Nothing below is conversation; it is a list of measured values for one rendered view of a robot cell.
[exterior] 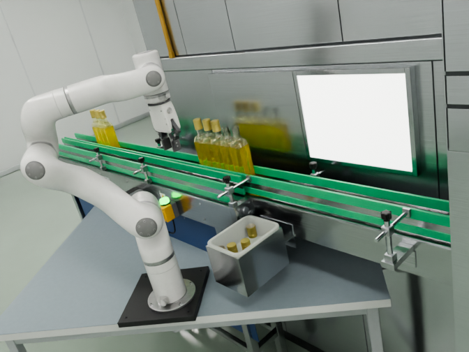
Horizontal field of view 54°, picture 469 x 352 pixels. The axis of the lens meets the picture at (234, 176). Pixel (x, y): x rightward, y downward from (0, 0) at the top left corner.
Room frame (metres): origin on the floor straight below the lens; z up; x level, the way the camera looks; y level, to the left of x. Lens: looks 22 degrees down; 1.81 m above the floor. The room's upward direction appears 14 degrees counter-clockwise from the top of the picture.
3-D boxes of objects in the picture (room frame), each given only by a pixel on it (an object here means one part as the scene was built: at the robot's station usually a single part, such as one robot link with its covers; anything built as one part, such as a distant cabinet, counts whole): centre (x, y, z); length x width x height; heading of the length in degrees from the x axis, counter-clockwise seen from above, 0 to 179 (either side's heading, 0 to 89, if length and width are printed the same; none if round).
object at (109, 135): (2.56, 0.64, 1.19); 0.06 x 0.06 x 0.28; 38
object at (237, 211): (1.57, 0.00, 1.02); 0.09 x 0.04 x 0.07; 128
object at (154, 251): (1.51, 0.35, 1.08); 0.19 x 0.12 x 0.24; 9
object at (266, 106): (1.61, -0.28, 1.32); 0.90 x 0.03 x 0.34; 38
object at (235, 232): (1.41, 0.02, 0.97); 0.22 x 0.17 x 0.09; 128
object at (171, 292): (1.48, 0.34, 0.87); 0.19 x 0.19 x 0.18
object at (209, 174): (2.31, 0.52, 1.10); 1.75 x 0.01 x 0.08; 38
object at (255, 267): (1.42, 0.00, 0.92); 0.27 x 0.17 x 0.15; 128
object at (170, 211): (1.85, 0.33, 0.96); 0.07 x 0.07 x 0.07; 38
